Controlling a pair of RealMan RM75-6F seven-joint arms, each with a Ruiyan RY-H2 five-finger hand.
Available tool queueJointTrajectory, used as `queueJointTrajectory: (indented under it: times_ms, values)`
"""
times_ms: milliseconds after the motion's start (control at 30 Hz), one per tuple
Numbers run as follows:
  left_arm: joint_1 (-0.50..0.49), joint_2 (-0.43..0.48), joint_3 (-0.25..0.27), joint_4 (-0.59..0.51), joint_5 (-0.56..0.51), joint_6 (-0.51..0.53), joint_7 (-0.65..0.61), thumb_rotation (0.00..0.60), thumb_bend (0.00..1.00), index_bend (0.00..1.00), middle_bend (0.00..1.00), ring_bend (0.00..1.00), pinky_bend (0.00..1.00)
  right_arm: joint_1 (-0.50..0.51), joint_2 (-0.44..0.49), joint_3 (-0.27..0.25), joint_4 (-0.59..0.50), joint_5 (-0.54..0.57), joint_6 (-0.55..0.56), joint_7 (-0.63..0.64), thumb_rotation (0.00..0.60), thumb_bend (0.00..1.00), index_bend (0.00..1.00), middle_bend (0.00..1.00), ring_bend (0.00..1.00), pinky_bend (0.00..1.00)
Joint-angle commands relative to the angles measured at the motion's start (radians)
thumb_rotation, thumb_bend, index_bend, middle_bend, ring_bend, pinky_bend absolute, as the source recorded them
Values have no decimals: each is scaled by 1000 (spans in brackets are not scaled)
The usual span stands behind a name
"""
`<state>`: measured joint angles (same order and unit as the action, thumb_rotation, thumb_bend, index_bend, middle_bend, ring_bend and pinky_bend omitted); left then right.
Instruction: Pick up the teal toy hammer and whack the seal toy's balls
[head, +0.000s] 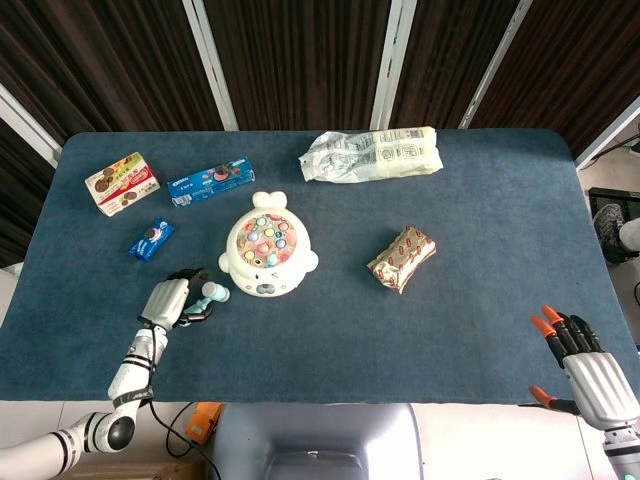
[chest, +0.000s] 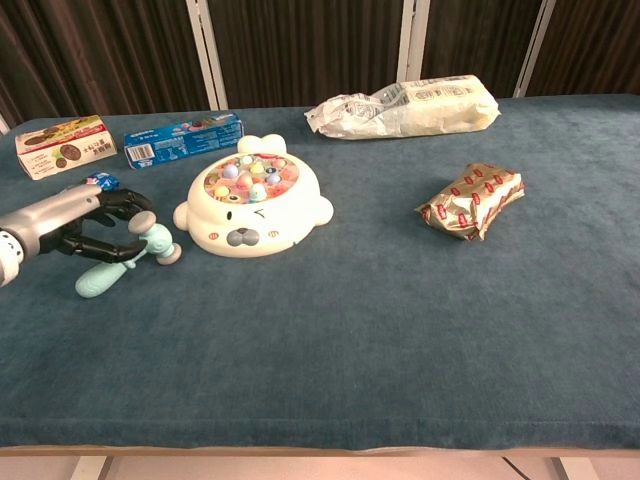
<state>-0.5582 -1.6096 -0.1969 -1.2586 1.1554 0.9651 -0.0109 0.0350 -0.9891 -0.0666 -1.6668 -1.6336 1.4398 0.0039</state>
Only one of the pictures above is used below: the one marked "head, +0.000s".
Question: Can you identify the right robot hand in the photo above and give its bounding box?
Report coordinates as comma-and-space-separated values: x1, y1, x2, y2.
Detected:
529, 304, 640, 430

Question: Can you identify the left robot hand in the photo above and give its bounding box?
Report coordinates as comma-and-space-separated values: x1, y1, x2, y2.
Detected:
139, 268, 217, 331

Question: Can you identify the light blue toy hammer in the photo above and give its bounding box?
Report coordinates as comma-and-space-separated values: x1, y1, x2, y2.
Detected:
178, 281, 232, 328

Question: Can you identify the white seal whack-a-mole toy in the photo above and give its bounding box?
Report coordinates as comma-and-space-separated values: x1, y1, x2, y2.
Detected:
217, 191, 321, 298

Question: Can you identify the small blue Oreo packet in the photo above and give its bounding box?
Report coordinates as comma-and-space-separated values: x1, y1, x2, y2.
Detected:
128, 217, 176, 263

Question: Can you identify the cream biscuit box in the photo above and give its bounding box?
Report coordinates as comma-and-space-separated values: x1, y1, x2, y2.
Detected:
84, 152, 162, 218

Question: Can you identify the blue Oreo box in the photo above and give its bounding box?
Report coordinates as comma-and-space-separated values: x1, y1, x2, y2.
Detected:
166, 156, 257, 209

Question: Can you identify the orange device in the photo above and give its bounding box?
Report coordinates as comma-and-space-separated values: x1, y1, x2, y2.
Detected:
185, 401, 224, 445

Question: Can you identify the blue table mat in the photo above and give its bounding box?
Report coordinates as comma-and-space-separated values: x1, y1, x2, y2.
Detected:
0, 128, 627, 405

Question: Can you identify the black grey shoe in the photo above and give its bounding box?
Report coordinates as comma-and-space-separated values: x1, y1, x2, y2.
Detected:
592, 203, 632, 265

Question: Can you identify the cardboard box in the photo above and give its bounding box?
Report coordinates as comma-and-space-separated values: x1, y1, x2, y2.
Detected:
69, 459, 208, 480

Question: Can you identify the grey robot torso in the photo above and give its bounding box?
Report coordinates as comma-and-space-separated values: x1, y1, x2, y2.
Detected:
211, 402, 426, 480

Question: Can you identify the gold red snack packet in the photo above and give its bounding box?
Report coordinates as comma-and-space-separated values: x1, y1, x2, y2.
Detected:
366, 225, 437, 296

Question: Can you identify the cream crumpled bread bag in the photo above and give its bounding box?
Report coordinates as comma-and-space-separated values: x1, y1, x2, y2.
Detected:
298, 126, 444, 185

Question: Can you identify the black cable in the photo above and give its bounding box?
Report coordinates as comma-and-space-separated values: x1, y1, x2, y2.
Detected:
147, 399, 221, 480

